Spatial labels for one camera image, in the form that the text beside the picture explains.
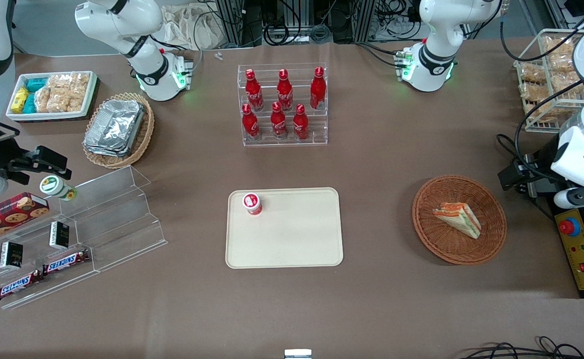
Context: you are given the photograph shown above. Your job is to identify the black base cables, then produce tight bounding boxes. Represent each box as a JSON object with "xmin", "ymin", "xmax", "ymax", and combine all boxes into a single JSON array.
[{"xmin": 356, "ymin": 42, "xmax": 403, "ymax": 68}]

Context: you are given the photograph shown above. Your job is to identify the fried snack bag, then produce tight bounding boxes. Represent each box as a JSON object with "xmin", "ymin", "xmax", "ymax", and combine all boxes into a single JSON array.
[
  {"xmin": 549, "ymin": 52, "xmax": 580, "ymax": 75},
  {"xmin": 520, "ymin": 62, "xmax": 548, "ymax": 83},
  {"xmin": 551, "ymin": 72, "xmax": 584, "ymax": 96},
  {"xmin": 525, "ymin": 104, "xmax": 560, "ymax": 123},
  {"xmin": 545, "ymin": 37, "xmax": 578, "ymax": 55}
]

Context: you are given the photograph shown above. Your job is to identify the small black box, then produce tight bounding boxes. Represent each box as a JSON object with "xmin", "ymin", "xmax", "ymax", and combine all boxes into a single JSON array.
[
  {"xmin": 49, "ymin": 221, "xmax": 70, "ymax": 250},
  {"xmin": 0, "ymin": 241, "xmax": 23, "ymax": 270}
]

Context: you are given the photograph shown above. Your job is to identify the red cola bottle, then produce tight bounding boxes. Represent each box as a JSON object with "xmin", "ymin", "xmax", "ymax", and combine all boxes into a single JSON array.
[
  {"xmin": 242, "ymin": 104, "xmax": 261, "ymax": 141},
  {"xmin": 277, "ymin": 69, "xmax": 294, "ymax": 111},
  {"xmin": 245, "ymin": 69, "xmax": 264, "ymax": 111},
  {"xmin": 270, "ymin": 102, "xmax": 288, "ymax": 140},
  {"xmin": 293, "ymin": 104, "xmax": 309, "ymax": 141},
  {"xmin": 310, "ymin": 66, "xmax": 327, "ymax": 110}
]

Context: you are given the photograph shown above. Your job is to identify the white wire rack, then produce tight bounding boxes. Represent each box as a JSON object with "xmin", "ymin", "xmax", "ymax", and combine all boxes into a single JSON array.
[{"xmin": 514, "ymin": 29, "xmax": 584, "ymax": 134}]

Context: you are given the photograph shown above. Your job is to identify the clear rice cracker bag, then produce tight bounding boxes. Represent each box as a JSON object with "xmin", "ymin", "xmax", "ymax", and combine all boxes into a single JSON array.
[
  {"xmin": 34, "ymin": 86, "xmax": 53, "ymax": 113},
  {"xmin": 47, "ymin": 74, "xmax": 73, "ymax": 113},
  {"xmin": 68, "ymin": 73, "xmax": 91, "ymax": 112}
]

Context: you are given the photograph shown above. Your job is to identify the yellow snack packet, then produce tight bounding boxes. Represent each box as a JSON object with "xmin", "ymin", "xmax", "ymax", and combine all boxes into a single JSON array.
[{"xmin": 11, "ymin": 87, "xmax": 29, "ymax": 114}]

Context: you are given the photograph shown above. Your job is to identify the Snickers chocolate bar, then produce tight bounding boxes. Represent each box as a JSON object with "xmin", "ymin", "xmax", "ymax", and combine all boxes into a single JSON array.
[
  {"xmin": 0, "ymin": 270, "xmax": 44, "ymax": 302},
  {"xmin": 42, "ymin": 249, "xmax": 90, "ymax": 276}
]

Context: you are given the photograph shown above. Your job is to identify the clear acrylic bottle rack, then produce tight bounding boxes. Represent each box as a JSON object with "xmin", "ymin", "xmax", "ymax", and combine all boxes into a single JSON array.
[{"xmin": 237, "ymin": 63, "xmax": 329, "ymax": 147}]

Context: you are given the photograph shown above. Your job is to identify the black floor cables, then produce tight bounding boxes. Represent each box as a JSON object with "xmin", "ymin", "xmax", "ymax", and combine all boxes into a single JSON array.
[{"xmin": 459, "ymin": 337, "xmax": 584, "ymax": 359}]

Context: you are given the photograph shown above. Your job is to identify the stacked aluminium foil trays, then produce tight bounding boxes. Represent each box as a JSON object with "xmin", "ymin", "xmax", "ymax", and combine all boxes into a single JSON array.
[{"xmin": 84, "ymin": 99, "xmax": 145, "ymax": 158}]

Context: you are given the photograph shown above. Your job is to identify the green lid cup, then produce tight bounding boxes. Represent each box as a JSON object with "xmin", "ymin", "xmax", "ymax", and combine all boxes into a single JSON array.
[{"xmin": 40, "ymin": 176, "xmax": 77, "ymax": 201}]

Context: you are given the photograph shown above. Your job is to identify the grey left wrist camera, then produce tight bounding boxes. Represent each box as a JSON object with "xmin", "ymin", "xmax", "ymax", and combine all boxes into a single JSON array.
[{"xmin": 553, "ymin": 187, "xmax": 584, "ymax": 209}]

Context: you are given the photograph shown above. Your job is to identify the triangular sandwich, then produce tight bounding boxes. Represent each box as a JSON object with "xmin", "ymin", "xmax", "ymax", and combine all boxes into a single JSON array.
[{"xmin": 432, "ymin": 201, "xmax": 482, "ymax": 239}]

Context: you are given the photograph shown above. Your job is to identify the red plaid cookie box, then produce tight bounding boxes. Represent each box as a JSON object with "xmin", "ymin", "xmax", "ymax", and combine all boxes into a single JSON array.
[{"xmin": 0, "ymin": 192, "xmax": 50, "ymax": 248}]

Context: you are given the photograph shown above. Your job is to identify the oval light wicker basket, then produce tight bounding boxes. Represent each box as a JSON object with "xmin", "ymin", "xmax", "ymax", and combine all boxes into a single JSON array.
[{"xmin": 82, "ymin": 92, "xmax": 155, "ymax": 169}]

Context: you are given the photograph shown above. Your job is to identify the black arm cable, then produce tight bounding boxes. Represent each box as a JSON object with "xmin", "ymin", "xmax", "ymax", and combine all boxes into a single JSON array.
[{"xmin": 496, "ymin": 17, "xmax": 584, "ymax": 181}]

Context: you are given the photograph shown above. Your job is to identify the red emergency stop button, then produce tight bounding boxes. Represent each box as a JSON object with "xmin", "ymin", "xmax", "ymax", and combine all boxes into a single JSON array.
[{"xmin": 559, "ymin": 218, "xmax": 582, "ymax": 237}]

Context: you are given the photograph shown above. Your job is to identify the beige cloth bag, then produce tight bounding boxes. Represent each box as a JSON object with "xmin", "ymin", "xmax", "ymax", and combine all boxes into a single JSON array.
[{"xmin": 160, "ymin": 4, "xmax": 227, "ymax": 50}]

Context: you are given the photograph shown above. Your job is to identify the beige plastic tray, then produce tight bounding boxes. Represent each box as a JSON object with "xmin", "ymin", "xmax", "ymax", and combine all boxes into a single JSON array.
[{"xmin": 225, "ymin": 187, "xmax": 344, "ymax": 269}]

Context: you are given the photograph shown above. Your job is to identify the round brown wicker basket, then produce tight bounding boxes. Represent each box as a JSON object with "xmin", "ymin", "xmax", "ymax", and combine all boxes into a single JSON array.
[{"xmin": 412, "ymin": 175, "xmax": 507, "ymax": 265}]

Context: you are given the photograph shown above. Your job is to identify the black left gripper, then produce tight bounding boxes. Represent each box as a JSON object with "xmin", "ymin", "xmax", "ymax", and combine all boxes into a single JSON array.
[{"xmin": 498, "ymin": 155, "xmax": 556, "ymax": 200}]

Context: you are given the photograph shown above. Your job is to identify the white rectangular snack tray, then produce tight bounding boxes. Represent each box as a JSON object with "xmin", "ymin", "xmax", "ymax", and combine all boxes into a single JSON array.
[{"xmin": 6, "ymin": 71, "xmax": 99, "ymax": 122}]

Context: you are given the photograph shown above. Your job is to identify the coiled black cable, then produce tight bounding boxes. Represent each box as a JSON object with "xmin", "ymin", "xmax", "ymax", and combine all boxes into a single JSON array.
[{"xmin": 264, "ymin": 22, "xmax": 303, "ymax": 46}]

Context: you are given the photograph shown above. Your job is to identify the aluminium frame post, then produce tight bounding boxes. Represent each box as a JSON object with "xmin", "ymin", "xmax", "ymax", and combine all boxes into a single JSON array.
[{"xmin": 214, "ymin": 0, "xmax": 263, "ymax": 48}]

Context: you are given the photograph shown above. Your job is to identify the red lid cup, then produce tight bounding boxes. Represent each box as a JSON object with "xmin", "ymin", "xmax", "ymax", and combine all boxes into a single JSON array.
[{"xmin": 242, "ymin": 192, "xmax": 263, "ymax": 215}]

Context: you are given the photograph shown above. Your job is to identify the clear acrylic stepped shelf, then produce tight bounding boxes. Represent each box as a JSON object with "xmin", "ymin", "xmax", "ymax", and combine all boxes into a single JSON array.
[
  {"xmin": 58, "ymin": 166, "xmax": 169, "ymax": 273},
  {"xmin": 0, "ymin": 197, "xmax": 100, "ymax": 311}
]

